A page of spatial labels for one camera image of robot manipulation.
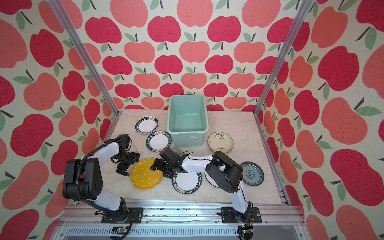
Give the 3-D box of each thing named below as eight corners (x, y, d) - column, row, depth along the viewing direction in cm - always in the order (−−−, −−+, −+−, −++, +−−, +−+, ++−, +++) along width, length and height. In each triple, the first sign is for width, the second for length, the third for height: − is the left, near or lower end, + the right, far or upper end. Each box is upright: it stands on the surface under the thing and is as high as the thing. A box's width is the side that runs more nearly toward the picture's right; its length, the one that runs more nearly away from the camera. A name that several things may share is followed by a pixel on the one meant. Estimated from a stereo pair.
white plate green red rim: (133, 134, 110) (132, 132, 108) (138, 117, 121) (137, 115, 119) (157, 134, 110) (156, 132, 108) (160, 117, 121) (159, 115, 119)
